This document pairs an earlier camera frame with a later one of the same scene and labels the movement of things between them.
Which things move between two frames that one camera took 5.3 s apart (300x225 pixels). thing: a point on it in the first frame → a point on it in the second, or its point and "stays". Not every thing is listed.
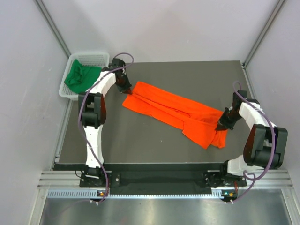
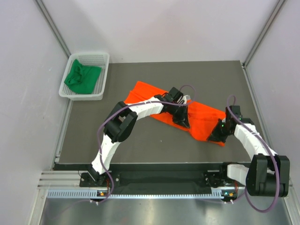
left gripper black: x=125 y=89 → x=183 y=119
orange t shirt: x=198 y=121 stays
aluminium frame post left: x=45 y=11 stays
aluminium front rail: x=256 y=180 stays
